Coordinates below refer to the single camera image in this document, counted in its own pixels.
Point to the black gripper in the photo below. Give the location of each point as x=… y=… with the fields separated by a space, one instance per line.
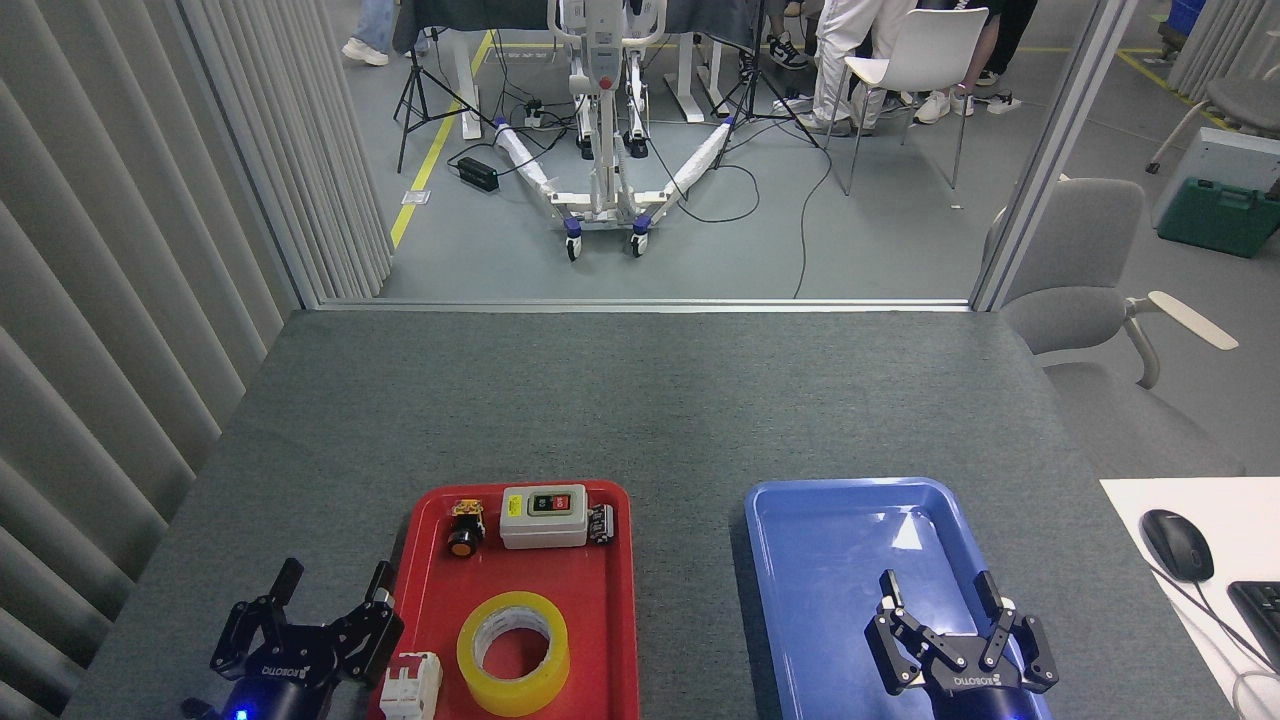
x=975 y=695
x=285 y=690

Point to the yellow tape roll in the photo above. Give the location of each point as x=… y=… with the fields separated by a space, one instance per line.
x=475 y=660

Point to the white circuit breaker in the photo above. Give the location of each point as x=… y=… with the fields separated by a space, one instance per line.
x=412 y=685

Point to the blue plastic tray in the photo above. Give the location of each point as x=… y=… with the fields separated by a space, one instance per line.
x=830 y=580

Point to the orange push button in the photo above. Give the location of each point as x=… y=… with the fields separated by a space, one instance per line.
x=464 y=540

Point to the black computer mouse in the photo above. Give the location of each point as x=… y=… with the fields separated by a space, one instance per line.
x=1177 y=545

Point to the red plastic tray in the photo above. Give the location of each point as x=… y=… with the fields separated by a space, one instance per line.
x=600 y=620

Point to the black keyboard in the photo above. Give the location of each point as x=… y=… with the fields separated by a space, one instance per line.
x=1262 y=615

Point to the white desk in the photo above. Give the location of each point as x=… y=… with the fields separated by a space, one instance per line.
x=1230 y=500

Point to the small black terminal block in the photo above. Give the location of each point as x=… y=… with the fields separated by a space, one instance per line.
x=600 y=525

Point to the grey office chair with armrest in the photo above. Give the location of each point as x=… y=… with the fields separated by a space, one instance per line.
x=1085 y=240

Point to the black power adapter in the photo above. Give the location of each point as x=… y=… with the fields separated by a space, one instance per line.
x=478 y=174

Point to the green carrying case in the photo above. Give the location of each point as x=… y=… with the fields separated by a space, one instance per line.
x=1215 y=215

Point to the pale grey box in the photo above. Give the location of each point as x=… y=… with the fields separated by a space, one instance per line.
x=1225 y=155

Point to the black tripod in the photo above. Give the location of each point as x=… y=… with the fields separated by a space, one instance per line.
x=412 y=85
x=752 y=70

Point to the white power strip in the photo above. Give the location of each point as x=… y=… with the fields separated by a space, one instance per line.
x=534 y=113

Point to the person in white trousers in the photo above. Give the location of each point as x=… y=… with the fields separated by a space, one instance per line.
x=835 y=60

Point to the white plastic chair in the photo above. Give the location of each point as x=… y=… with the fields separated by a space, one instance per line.
x=935 y=45

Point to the person behind white chair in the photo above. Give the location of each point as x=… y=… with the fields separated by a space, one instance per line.
x=1010 y=40

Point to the person in blue trousers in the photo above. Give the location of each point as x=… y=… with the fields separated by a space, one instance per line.
x=375 y=25

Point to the grey round-seat chair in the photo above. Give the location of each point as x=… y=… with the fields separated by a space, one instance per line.
x=1245 y=100

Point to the person with black-white shoes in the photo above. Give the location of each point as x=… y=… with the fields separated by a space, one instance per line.
x=787 y=50

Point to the white wheeled stand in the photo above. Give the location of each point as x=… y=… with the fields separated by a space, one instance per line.
x=603 y=60

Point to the blue bin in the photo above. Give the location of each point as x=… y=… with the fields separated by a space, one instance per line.
x=1185 y=18

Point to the white two-button switch box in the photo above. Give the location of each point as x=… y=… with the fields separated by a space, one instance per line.
x=540 y=528

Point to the silver frame post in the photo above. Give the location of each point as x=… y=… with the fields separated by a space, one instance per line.
x=1050 y=150
x=268 y=200

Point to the silver frame rail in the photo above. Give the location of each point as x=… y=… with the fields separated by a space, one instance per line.
x=640 y=305

